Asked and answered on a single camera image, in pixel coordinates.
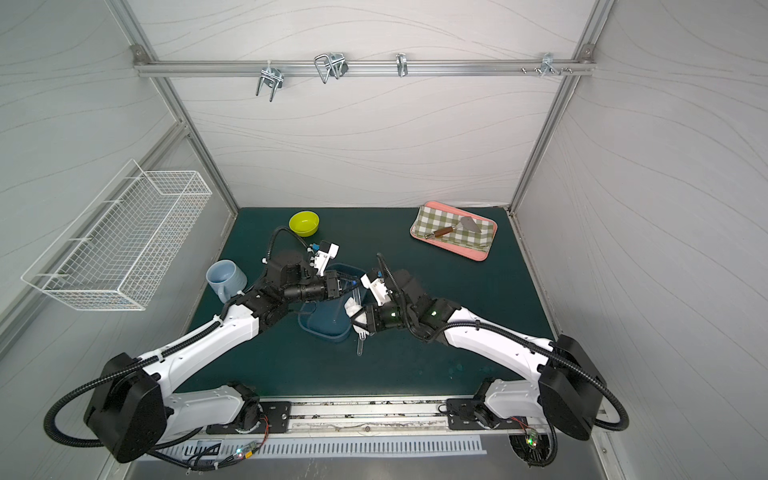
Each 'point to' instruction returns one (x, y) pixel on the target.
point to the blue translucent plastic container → (329, 319)
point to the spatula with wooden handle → (466, 224)
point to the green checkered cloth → (434, 220)
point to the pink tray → (464, 251)
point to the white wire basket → (119, 249)
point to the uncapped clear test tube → (360, 344)
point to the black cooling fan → (533, 449)
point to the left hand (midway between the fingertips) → (362, 286)
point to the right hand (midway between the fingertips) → (352, 318)
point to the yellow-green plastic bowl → (304, 223)
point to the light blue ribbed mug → (227, 278)
